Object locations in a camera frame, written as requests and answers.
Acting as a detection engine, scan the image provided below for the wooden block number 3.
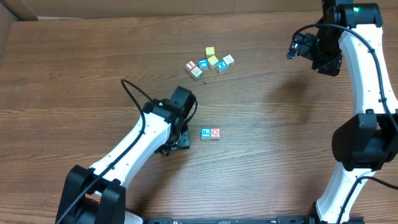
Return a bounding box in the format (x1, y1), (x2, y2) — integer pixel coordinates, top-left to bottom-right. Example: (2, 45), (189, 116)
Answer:
(201, 128), (211, 140)

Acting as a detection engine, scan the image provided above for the wooden block red Q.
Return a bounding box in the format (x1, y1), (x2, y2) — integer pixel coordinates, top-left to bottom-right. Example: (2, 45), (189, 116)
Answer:
(210, 128), (221, 140)

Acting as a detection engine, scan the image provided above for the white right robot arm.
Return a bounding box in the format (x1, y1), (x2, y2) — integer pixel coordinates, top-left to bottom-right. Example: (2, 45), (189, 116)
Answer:
(277, 1), (397, 223)

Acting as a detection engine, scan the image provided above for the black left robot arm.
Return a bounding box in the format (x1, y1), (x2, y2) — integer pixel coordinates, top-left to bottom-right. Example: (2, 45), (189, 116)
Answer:
(56, 98), (197, 224)

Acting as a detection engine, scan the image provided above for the wooden block plain picture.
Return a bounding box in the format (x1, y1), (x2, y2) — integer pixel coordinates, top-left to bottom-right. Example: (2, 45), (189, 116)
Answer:
(223, 55), (234, 67)

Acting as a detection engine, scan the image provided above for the wooden block green side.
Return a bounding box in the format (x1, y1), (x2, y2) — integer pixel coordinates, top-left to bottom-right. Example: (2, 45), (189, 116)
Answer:
(190, 67), (203, 80)

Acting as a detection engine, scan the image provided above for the wooden block blue X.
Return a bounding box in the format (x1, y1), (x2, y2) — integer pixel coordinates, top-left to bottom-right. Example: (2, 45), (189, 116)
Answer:
(216, 60), (228, 74)

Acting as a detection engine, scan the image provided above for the wooden block red I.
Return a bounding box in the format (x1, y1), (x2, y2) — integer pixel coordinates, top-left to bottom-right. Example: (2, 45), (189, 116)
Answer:
(185, 60), (197, 73)

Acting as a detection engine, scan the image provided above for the wooden block blue L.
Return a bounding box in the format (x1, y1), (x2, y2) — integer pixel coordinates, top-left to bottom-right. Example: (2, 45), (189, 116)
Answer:
(198, 59), (209, 71)

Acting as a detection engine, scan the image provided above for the wooden block plain yellow top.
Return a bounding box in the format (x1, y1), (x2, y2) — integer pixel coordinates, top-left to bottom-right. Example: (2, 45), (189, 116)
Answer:
(207, 55), (219, 70)

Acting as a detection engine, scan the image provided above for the wooden block yellow far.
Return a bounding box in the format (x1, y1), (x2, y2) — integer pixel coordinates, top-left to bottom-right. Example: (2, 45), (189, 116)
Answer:
(205, 46), (215, 58)

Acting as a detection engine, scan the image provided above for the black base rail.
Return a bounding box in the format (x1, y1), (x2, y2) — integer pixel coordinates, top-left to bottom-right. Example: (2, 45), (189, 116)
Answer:
(144, 215), (325, 224)

